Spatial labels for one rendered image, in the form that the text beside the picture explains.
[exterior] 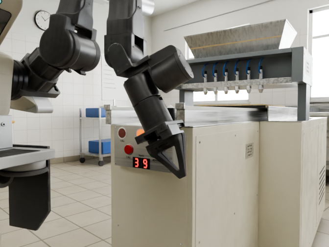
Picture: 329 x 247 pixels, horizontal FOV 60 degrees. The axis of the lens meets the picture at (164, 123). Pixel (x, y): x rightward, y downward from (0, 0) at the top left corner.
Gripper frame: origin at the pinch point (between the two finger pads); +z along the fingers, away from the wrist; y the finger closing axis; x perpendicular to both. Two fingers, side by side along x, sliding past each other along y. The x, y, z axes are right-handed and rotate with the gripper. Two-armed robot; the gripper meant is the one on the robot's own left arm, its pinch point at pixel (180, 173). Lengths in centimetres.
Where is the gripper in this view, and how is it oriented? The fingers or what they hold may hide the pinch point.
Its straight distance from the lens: 53.0
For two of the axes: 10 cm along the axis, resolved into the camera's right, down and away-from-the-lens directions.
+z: 4.3, 9.0, -1.3
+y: 3.7, -0.5, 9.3
